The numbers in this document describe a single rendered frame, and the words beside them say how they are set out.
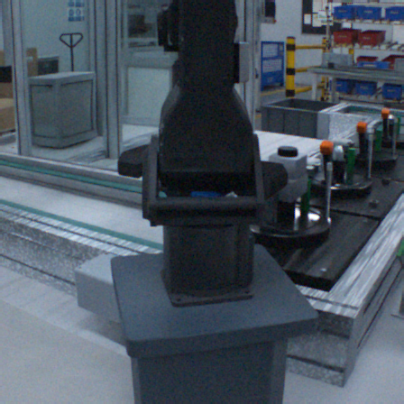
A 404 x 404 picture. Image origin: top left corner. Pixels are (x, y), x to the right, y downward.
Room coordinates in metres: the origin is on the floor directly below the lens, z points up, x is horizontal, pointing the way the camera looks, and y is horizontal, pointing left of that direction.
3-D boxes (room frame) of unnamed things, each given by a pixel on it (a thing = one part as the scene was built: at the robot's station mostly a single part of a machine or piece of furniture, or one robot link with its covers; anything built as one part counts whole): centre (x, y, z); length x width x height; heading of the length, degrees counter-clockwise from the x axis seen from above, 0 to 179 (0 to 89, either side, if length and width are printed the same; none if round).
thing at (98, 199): (0.92, 0.12, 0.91); 0.84 x 0.28 x 0.10; 58
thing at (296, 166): (0.75, -0.13, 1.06); 0.08 x 0.04 x 0.07; 148
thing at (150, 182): (0.40, 0.00, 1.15); 0.09 x 0.07 x 0.06; 92
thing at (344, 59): (6.30, -1.65, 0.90); 0.40 x 0.30 x 0.17; 150
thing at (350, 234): (0.74, -0.12, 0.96); 0.24 x 0.24 x 0.02; 58
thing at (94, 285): (0.60, 0.06, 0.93); 0.21 x 0.07 x 0.06; 58
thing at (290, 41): (9.06, -2.16, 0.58); 3.40 x 0.20 x 1.15; 148
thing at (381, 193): (0.95, -0.26, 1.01); 0.24 x 0.24 x 0.13; 58
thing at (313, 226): (0.74, -0.12, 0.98); 0.14 x 0.14 x 0.02
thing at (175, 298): (0.40, -0.01, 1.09); 0.07 x 0.07 x 0.06; 13
